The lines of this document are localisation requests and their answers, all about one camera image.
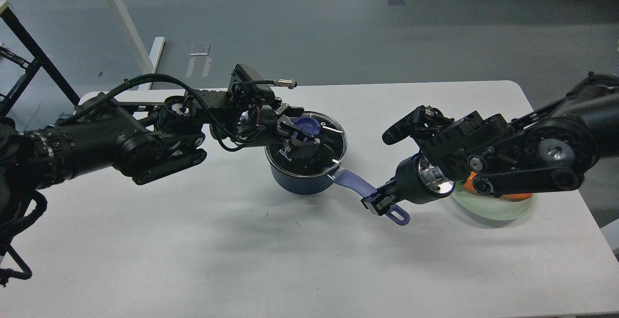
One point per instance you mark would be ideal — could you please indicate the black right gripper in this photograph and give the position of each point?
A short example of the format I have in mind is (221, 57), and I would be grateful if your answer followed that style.
(416, 180)

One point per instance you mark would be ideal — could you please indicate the dark blue saucepan purple handle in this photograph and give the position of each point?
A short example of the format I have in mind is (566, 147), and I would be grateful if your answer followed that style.
(309, 182)

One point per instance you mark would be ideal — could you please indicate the pale green plate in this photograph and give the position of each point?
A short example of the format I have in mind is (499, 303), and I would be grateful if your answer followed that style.
(492, 208)

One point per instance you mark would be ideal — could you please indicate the glass pot lid blue knob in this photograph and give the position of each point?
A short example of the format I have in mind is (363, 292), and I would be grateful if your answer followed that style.
(316, 147)

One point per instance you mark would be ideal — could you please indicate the white table frame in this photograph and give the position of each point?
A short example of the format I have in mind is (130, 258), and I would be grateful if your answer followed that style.
(121, 13)

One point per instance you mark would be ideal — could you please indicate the black metal stand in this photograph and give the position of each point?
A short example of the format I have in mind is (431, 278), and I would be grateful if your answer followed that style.
(31, 67)

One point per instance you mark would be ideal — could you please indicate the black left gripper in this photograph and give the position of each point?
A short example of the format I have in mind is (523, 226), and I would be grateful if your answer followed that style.
(259, 117)

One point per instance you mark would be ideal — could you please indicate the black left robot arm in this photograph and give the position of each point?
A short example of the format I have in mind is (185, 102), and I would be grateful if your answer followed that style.
(147, 128)

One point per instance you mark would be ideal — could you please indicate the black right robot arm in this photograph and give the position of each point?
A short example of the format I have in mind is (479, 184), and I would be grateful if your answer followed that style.
(548, 150)

